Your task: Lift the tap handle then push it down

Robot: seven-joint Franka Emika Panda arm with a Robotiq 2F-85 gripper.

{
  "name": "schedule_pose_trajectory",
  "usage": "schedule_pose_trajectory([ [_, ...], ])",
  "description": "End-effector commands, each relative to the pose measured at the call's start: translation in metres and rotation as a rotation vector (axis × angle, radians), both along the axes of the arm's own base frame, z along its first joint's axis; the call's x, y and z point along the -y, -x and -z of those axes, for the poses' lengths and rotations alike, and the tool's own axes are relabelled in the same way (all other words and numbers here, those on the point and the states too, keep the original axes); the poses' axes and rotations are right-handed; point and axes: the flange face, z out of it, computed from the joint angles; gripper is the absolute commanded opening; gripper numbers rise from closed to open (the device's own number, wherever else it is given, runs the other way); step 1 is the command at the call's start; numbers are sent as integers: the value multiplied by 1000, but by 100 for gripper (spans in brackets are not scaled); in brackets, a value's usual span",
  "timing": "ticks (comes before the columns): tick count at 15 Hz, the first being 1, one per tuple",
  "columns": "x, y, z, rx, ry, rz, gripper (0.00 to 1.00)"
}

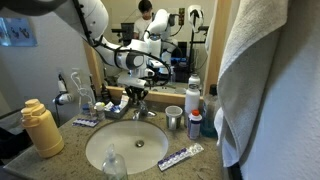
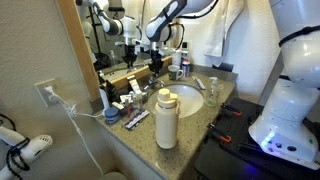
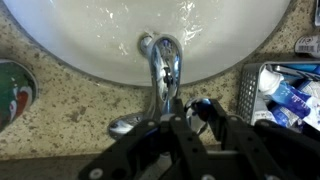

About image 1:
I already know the long blue white blister pack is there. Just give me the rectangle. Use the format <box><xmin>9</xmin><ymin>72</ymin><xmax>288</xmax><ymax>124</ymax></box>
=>
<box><xmin>156</xmin><ymin>142</ymin><xmax>205</xmax><ymax>173</ymax></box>

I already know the small can with orange cap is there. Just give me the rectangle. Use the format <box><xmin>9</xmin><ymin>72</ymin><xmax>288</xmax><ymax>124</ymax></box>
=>
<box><xmin>186</xmin><ymin>109</ymin><xmax>204</xmax><ymax>141</ymax></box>

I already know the round blue container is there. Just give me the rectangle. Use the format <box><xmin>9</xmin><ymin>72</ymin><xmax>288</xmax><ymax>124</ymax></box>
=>
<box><xmin>80</xmin><ymin>102</ymin><xmax>92</xmax><ymax>116</ymax></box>

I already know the blue wall poster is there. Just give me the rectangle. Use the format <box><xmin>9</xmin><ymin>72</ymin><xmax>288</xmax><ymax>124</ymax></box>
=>
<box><xmin>0</xmin><ymin>16</ymin><xmax>39</xmax><ymax>48</ymax></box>

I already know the wood framed wall mirror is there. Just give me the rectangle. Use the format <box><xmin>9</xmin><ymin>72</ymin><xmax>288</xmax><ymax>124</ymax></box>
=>
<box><xmin>82</xmin><ymin>0</ymin><xmax>233</xmax><ymax>107</ymax></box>

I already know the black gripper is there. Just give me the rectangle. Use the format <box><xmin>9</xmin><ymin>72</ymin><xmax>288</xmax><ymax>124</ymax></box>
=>
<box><xmin>124</xmin><ymin>85</ymin><xmax>150</xmax><ymax>104</ymax></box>

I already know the white wall hair dryer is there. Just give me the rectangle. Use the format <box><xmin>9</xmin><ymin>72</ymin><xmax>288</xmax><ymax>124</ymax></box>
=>
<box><xmin>51</xmin><ymin>73</ymin><xmax>76</xmax><ymax>107</ymax></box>

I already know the insulated water bottle with lid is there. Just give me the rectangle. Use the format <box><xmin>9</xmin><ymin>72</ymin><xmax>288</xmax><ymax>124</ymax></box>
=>
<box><xmin>20</xmin><ymin>98</ymin><xmax>65</xmax><ymax>159</ymax></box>

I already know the chrome tap handle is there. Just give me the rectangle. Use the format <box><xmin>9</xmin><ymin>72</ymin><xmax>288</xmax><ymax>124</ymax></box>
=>
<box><xmin>138</xmin><ymin>99</ymin><xmax>149</xmax><ymax>116</ymax></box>

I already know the dark small bottle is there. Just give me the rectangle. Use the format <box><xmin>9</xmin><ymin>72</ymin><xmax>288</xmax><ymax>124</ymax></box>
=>
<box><xmin>100</xmin><ymin>82</ymin><xmax>112</xmax><ymax>105</ymax></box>

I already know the toiletries tray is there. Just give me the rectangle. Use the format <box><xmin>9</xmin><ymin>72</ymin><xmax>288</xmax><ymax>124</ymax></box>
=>
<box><xmin>103</xmin><ymin>99</ymin><xmax>131</xmax><ymax>120</ymax></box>

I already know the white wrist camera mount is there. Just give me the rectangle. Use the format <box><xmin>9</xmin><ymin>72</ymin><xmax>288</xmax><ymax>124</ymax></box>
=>
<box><xmin>116</xmin><ymin>72</ymin><xmax>148</xmax><ymax>90</ymax></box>

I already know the tall white plastic bottle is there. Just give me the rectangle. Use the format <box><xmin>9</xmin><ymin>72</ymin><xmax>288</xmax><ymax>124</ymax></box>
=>
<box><xmin>183</xmin><ymin>72</ymin><xmax>202</xmax><ymax>128</ymax></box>

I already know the clear soap dispenser bottle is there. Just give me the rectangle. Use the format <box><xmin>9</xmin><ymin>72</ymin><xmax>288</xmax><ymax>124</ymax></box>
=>
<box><xmin>69</xmin><ymin>69</ymin><xmax>97</xmax><ymax>109</ymax></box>

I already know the short blue white blister pack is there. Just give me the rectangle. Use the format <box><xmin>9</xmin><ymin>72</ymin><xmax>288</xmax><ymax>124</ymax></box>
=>
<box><xmin>71</xmin><ymin>117</ymin><xmax>101</xmax><ymax>129</ymax></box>

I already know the chrome faucet spout and base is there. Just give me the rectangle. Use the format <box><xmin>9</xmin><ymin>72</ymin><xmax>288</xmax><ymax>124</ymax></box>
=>
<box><xmin>132</xmin><ymin>107</ymin><xmax>157</xmax><ymax>121</ymax></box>

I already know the blue mouthwash bottle black cap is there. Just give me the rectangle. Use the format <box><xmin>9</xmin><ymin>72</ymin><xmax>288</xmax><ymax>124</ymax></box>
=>
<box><xmin>200</xmin><ymin>83</ymin><xmax>220</xmax><ymax>139</ymax></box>

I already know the white hanging towel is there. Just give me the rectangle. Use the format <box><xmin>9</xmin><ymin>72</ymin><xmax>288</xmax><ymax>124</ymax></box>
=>
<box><xmin>213</xmin><ymin>0</ymin><xmax>290</xmax><ymax>168</ymax></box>

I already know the white oval sink basin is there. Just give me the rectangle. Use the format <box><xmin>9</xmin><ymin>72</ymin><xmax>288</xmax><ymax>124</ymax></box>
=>
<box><xmin>84</xmin><ymin>119</ymin><xmax>170</xmax><ymax>175</ymax></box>

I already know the grey mug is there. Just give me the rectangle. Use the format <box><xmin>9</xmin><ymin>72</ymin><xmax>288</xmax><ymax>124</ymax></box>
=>
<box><xmin>164</xmin><ymin>104</ymin><xmax>184</xmax><ymax>131</ymax></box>

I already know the clear pump soap bottle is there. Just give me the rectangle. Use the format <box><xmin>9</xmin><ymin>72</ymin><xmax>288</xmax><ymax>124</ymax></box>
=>
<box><xmin>101</xmin><ymin>143</ymin><xmax>129</xmax><ymax>180</ymax></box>

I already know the small bottle with white cap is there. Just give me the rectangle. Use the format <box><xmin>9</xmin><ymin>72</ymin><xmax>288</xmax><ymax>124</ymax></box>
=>
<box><xmin>94</xmin><ymin>101</ymin><xmax>107</xmax><ymax>122</ymax></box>

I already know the white toothpaste tube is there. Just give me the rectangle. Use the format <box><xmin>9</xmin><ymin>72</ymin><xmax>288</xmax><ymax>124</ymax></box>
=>
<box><xmin>118</xmin><ymin>93</ymin><xmax>131</xmax><ymax>110</ymax></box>

